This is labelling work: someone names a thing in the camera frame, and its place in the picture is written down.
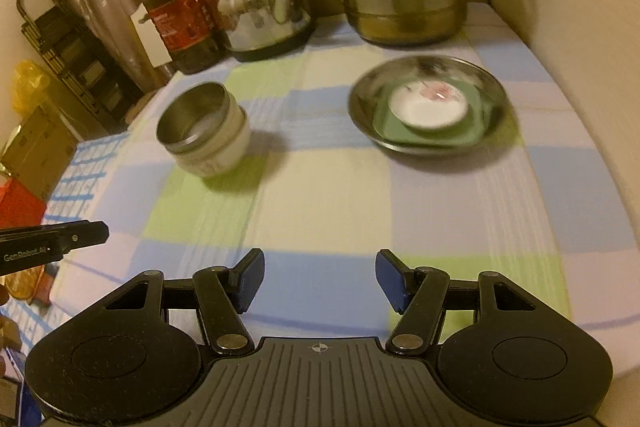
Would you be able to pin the white floral bowl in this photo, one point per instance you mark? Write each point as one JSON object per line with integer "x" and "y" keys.
{"x": 220, "y": 162}

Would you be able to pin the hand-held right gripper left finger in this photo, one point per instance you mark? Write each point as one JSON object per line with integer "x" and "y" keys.
{"x": 250, "y": 277}

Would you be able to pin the stainless steel kettle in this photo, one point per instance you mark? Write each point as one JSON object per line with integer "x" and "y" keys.
{"x": 260, "y": 12}

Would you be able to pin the black folding rack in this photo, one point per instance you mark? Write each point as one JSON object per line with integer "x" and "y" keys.
{"x": 75, "y": 52}

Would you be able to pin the cream round plastic bowl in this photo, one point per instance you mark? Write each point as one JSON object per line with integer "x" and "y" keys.
{"x": 227, "y": 127}

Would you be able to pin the yellow plastic bag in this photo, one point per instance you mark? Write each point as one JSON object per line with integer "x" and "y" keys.
{"x": 30, "y": 84}

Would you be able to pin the blue white grid cloth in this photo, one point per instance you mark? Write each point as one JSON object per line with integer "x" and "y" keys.
{"x": 85, "y": 172}

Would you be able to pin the red box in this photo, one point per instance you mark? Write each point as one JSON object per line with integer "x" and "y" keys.
{"x": 20, "y": 207}

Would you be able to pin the cardboard box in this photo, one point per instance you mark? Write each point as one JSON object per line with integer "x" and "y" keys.
{"x": 40, "y": 152}

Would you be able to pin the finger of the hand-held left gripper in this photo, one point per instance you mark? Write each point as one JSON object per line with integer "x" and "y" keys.
{"x": 82, "y": 233}

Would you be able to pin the stainless steel plate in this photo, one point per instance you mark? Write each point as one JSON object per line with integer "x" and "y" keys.
{"x": 370, "y": 92}

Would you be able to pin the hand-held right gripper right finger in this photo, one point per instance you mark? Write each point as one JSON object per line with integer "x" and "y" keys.
{"x": 390, "y": 277}

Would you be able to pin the checked tablecloth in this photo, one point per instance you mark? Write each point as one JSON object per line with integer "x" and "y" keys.
{"x": 325, "y": 207}

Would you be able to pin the stainless steel bowl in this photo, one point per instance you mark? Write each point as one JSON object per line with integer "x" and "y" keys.
{"x": 200, "y": 112}

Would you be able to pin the green square plate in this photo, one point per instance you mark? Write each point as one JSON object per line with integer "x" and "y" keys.
{"x": 395, "y": 132}

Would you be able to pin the amber plastic container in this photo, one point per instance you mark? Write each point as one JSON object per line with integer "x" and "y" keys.
{"x": 25, "y": 284}

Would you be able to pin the small floral saucer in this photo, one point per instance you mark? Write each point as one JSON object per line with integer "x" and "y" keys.
{"x": 425, "y": 109}

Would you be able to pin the cooking oil bottle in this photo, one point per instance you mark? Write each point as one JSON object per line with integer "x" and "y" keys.
{"x": 185, "y": 22}

